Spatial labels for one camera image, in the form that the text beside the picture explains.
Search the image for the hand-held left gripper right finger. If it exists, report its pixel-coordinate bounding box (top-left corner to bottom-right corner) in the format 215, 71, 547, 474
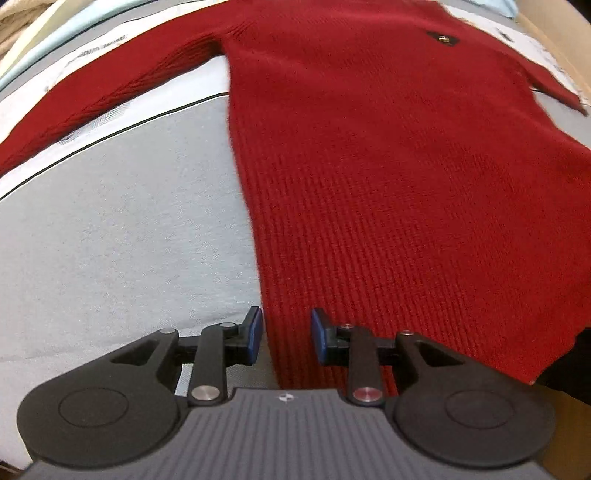
311, 308, 463, 408

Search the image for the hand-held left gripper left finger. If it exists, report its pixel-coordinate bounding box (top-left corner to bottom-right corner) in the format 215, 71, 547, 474
111, 306, 264, 408

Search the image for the dark red knit sweater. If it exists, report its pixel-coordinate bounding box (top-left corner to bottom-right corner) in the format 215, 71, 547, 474
0, 0, 591, 397

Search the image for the cream knit cloth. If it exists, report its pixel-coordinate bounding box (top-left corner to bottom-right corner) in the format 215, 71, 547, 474
0, 0, 63, 58

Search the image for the wooden bed frame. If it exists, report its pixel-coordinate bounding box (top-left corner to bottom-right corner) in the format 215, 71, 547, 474
516, 0, 591, 108

